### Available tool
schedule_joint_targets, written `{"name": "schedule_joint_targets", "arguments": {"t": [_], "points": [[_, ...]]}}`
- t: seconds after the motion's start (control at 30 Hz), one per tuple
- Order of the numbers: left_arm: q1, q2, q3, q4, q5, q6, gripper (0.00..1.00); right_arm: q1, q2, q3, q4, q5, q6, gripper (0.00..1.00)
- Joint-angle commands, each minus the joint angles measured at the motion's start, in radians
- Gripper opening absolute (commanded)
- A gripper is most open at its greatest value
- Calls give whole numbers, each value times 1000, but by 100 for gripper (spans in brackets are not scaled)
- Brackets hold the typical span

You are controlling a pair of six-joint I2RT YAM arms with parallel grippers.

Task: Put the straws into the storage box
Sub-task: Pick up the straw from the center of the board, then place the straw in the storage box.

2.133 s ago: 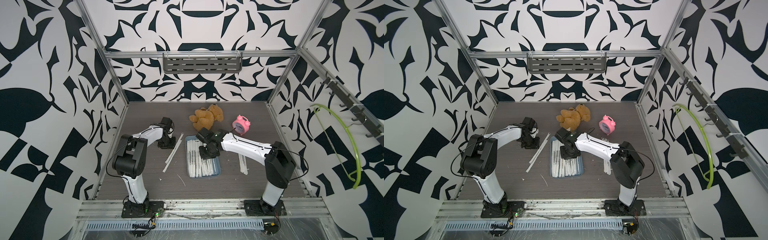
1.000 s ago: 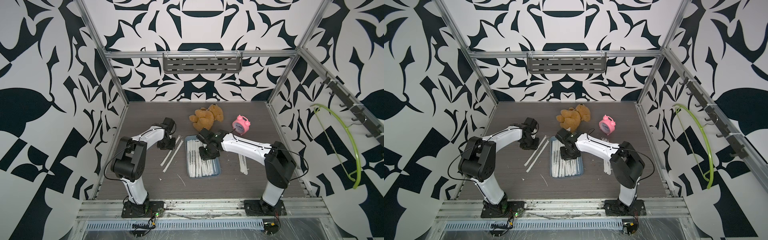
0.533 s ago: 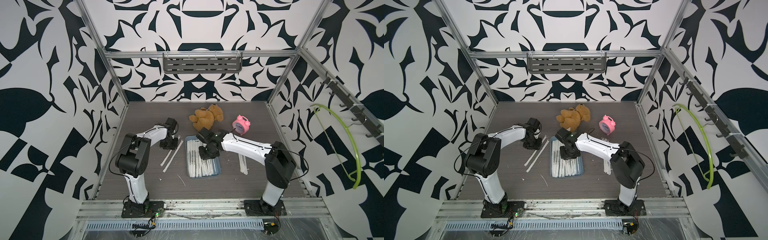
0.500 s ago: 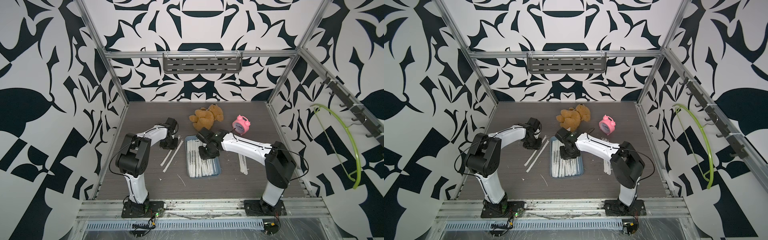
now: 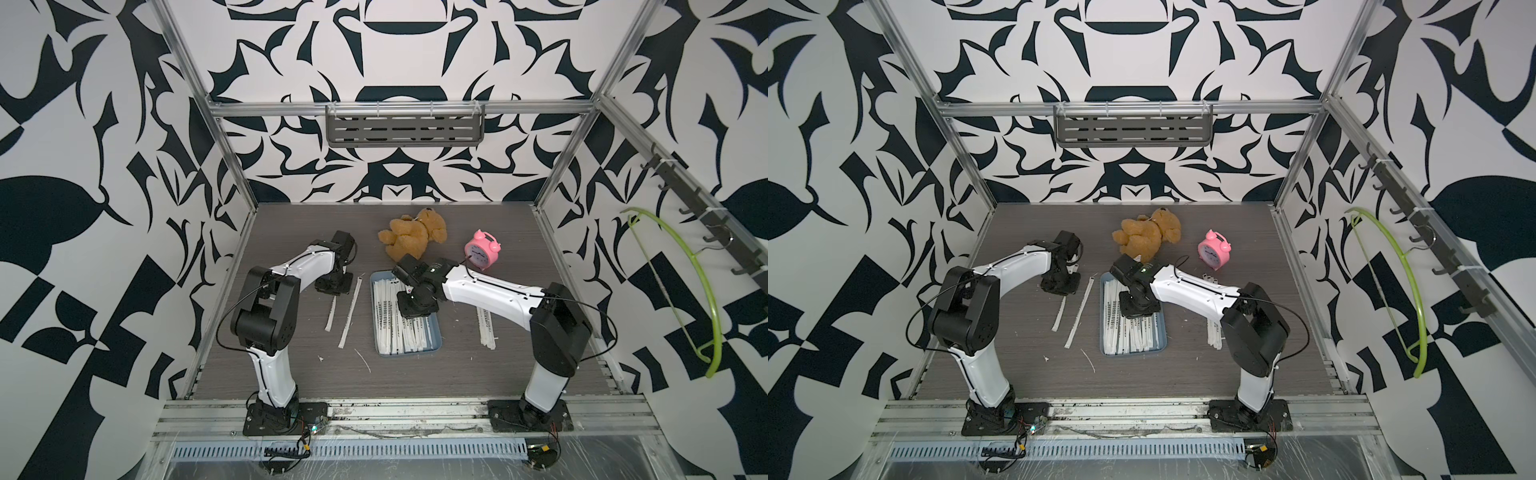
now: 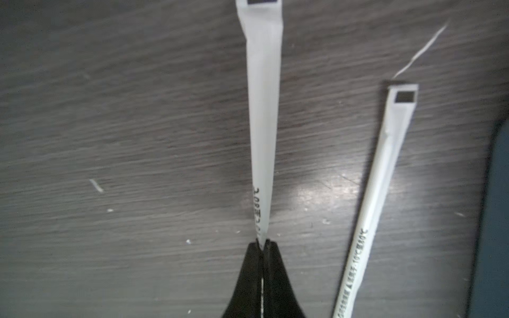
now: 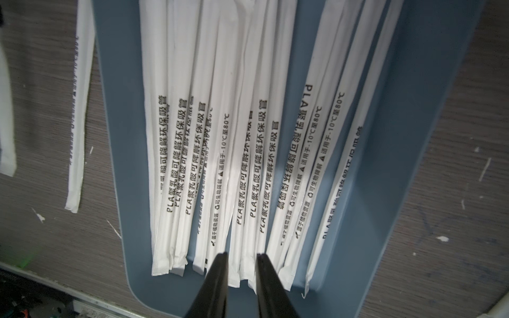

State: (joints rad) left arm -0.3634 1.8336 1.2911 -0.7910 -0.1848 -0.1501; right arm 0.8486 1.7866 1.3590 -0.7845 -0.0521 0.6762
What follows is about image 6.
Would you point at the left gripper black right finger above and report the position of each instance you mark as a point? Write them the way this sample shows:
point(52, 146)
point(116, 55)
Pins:
point(279, 299)

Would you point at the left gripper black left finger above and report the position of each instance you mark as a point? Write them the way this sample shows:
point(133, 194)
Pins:
point(247, 295)

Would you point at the straw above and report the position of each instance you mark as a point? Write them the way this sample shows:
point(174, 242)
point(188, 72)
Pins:
point(399, 108)
point(262, 25)

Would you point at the blue plastic storage tray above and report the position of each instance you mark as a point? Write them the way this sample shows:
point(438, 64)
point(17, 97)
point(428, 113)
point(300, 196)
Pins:
point(489, 290)

